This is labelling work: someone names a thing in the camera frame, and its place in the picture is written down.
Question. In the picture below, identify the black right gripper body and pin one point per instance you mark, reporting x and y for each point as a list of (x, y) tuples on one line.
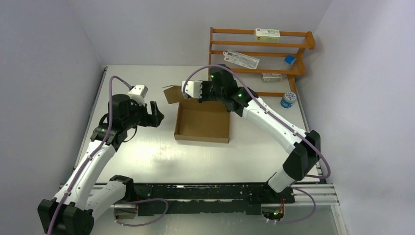
[(209, 93)]

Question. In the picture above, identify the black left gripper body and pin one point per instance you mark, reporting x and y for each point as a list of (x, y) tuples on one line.
[(138, 116)]

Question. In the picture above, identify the brown cardboard box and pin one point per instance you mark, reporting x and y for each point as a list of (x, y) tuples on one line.
[(208, 121)]

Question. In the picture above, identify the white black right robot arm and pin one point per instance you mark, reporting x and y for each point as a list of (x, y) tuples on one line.
[(302, 147)]

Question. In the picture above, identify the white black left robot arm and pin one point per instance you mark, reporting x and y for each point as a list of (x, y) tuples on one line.
[(73, 210)]

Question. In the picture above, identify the small grey-white box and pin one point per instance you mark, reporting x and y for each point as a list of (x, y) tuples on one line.
[(271, 77)]

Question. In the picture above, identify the green white box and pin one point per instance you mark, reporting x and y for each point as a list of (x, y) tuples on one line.
[(266, 35)]

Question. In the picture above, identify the flat white packet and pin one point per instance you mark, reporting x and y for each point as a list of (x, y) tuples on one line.
[(241, 59)]

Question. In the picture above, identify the orange wooden shelf rack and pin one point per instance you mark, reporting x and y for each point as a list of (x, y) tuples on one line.
[(271, 55)]

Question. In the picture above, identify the blue white round jar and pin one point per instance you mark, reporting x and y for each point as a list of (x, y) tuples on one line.
[(288, 99)]

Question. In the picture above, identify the small blue block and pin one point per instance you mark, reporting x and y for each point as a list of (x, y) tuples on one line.
[(290, 59)]

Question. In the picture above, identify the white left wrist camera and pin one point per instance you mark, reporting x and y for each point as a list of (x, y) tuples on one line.
[(138, 94)]

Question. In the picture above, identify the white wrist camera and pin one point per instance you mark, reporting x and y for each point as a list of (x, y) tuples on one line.
[(192, 89), (138, 94)]

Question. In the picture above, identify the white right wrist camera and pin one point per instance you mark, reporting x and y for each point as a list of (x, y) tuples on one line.
[(192, 89)]

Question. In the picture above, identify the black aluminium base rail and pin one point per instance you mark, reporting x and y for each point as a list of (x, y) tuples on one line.
[(247, 198)]

